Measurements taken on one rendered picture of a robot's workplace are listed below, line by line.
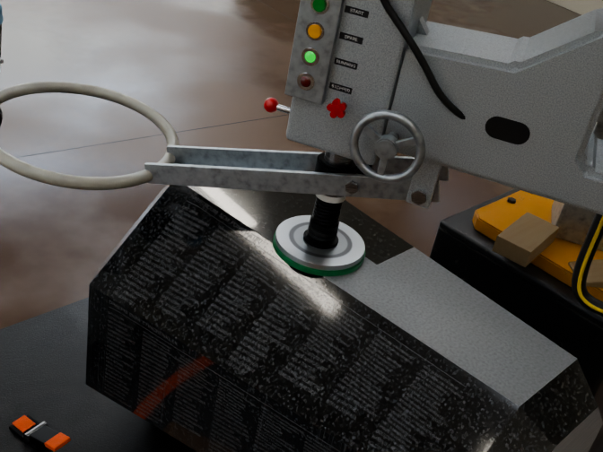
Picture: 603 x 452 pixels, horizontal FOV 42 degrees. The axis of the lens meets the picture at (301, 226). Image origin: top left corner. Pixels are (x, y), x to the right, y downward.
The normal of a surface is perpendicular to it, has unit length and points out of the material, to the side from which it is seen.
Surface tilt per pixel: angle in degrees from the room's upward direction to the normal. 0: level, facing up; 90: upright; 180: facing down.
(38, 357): 0
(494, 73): 90
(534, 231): 0
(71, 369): 0
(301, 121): 90
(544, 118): 90
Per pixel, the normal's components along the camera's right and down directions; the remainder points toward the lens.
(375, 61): -0.33, 0.45
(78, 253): 0.17, -0.84
